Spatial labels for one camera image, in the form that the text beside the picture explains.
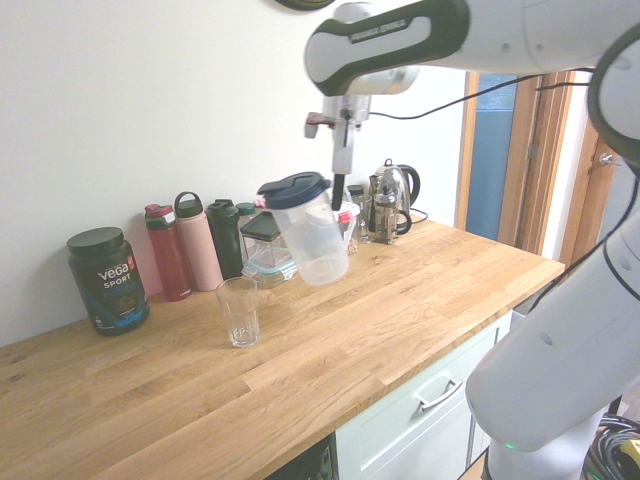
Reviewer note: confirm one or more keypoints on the clear pitcher with blue lid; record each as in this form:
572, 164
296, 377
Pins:
320, 250

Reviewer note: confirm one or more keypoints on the glass French press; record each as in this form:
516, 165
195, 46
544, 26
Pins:
387, 215

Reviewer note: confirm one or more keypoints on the jar with red checkered lid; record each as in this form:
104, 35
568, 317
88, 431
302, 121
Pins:
259, 201

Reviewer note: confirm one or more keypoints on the wooden door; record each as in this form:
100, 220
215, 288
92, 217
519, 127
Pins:
595, 210

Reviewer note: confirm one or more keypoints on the dark shaker bottle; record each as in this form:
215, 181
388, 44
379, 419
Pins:
225, 240

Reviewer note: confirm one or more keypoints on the black Vega protein tub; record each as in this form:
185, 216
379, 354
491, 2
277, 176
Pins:
110, 285

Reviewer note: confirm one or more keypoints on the pink water bottle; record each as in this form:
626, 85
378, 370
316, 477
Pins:
200, 250

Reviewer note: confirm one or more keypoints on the jar with green lid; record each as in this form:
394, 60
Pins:
246, 212

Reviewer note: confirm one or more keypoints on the clear container with black lid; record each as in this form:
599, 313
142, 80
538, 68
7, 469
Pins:
260, 227

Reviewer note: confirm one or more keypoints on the red water bottle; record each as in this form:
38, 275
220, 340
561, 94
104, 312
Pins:
170, 260

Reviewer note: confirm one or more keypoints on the clear canister with white lid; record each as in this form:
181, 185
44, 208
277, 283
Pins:
353, 235

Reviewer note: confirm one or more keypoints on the jar with black lid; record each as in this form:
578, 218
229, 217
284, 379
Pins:
356, 190

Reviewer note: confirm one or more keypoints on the clear drinking glass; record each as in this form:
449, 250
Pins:
240, 310

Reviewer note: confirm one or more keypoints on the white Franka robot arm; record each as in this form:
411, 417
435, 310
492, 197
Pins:
525, 35

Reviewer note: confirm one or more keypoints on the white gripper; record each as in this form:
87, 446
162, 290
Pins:
344, 147

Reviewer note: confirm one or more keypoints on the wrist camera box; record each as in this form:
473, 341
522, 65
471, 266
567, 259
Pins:
312, 131

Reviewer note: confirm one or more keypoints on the steel electric kettle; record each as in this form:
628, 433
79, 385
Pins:
404, 182

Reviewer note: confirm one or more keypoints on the clear glass mug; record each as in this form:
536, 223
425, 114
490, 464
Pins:
364, 225

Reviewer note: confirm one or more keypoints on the wooden door frame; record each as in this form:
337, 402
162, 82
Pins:
525, 150

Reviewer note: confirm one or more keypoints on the black dishwasher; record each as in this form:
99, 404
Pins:
315, 465

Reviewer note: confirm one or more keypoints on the pale green drawer cabinet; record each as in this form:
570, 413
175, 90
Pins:
400, 430

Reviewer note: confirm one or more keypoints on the black wall clock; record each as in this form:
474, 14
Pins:
300, 3

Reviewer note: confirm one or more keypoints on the glass container with teal lid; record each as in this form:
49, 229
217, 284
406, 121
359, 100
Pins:
270, 266

